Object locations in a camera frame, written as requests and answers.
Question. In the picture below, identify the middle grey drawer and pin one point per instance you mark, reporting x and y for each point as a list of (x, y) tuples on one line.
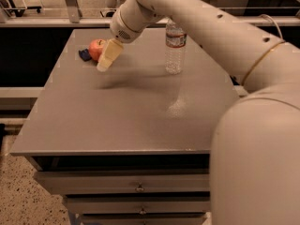
[(145, 204)]

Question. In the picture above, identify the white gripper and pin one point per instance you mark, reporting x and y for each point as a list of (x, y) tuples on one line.
[(120, 27)]

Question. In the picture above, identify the blue rxbar blueberry bar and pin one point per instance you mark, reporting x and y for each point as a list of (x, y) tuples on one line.
[(84, 54)]

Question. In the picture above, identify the metal railing frame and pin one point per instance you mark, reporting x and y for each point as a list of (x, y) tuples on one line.
[(55, 12)]

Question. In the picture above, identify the grey drawer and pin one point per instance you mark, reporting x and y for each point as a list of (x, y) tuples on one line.
[(79, 183), (145, 204), (140, 220)]

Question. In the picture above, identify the red apple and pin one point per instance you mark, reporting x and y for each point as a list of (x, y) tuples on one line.
[(95, 48)]

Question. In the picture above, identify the clear plastic water bottle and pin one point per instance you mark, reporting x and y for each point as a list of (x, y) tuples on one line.
[(175, 40)]

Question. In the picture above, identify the top grey drawer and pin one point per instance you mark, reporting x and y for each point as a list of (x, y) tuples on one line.
[(79, 183)]

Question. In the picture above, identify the grey drawer cabinet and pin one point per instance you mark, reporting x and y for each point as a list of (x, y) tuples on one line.
[(133, 118)]

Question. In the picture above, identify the bottom grey drawer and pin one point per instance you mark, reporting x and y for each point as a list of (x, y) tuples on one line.
[(140, 220)]

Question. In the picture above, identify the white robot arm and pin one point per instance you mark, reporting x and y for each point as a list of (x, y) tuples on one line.
[(255, 152)]

